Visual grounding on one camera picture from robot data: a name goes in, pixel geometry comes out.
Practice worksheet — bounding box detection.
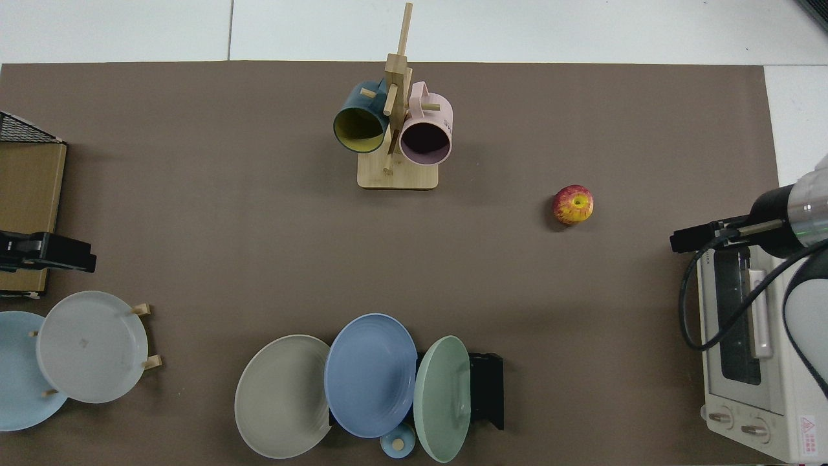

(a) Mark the beige plate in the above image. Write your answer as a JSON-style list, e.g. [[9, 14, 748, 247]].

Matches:
[[234, 334, 334, 460]]

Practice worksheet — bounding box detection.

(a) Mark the wooden plate rack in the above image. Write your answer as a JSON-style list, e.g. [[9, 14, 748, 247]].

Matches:
[[29, 303, 162, 397]]

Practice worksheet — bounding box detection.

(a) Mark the red yellow apple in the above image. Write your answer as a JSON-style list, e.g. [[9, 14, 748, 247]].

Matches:
[[552, 184, 594, 226]]

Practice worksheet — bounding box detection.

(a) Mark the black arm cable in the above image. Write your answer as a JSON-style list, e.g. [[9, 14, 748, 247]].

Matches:
[[678, 227, 828, 352]]

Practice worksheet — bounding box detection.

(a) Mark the dark blue cup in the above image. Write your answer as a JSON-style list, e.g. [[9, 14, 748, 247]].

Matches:
[[333, 79, 391, 154]]

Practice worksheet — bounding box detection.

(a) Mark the brown table cloth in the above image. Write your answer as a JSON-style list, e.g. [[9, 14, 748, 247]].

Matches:
[[0, 61, 780, 466]]

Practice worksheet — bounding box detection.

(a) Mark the pink cup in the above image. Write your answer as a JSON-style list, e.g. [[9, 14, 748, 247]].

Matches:
[[398, 82, 453, 165]]

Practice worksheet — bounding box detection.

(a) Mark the pale toaster oven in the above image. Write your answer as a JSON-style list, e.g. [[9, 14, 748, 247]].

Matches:
[[695, 243, 828, 463]]

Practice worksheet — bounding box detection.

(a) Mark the wooden cup stand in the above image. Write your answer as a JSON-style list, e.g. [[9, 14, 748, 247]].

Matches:
[[357, 2, 439, 191]]

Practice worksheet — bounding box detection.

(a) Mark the grey plate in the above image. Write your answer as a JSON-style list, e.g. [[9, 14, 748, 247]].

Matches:
[[36, 291, 149, 405]]

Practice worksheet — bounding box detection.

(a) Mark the small blue round thing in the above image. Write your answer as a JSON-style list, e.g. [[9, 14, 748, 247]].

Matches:
[[380, 421, 416, 459]]

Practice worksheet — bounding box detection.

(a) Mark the dark grey bar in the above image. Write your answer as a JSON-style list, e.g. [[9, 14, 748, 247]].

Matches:
[[794, 0, 828, 32]]

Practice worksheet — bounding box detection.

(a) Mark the green plate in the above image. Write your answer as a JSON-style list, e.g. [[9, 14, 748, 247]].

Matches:
[[413, 335, 472, 463]]

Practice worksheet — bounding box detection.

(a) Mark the wire basket with wooden floor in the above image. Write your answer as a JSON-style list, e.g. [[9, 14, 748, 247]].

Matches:
[[0, 111, 67, 298]]

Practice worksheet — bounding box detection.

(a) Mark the light blue plate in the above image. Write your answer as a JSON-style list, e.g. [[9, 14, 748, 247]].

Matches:
[[0, 311, 69, 432]]

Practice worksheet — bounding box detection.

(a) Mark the black dish rack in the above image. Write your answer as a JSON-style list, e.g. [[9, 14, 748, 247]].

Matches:
[[329, 353, 505, 431]]

